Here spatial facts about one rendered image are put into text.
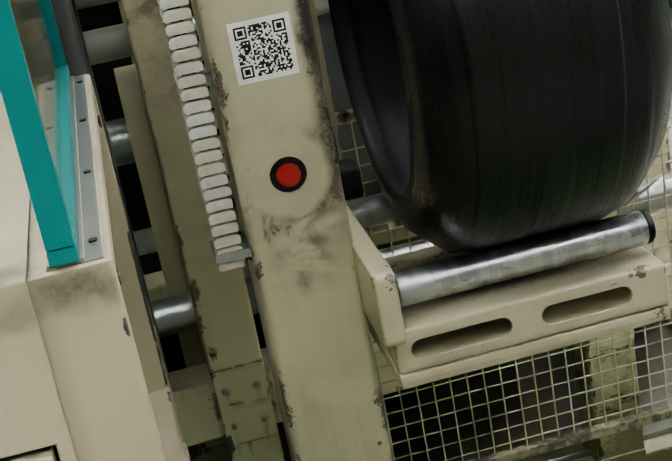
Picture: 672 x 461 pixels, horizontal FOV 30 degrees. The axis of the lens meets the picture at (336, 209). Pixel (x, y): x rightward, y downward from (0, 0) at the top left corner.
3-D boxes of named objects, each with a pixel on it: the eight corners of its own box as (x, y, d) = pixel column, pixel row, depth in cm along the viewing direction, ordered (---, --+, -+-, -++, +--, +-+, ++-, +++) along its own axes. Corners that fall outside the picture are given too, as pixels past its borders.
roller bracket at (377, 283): (386, 351, 151) (372, 278, 148) (321, 239, 188) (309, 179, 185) (412, 344, 152) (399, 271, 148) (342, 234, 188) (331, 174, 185)
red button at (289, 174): (279, 190, 153) (274, 167, 152) (277, 185, 155) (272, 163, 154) (303, 184, 154) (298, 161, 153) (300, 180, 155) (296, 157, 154)
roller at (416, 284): (380, 277, 158) (389, 311, 157) (384, 271, 153) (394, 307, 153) (638, 212, 163) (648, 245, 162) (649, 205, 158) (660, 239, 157)
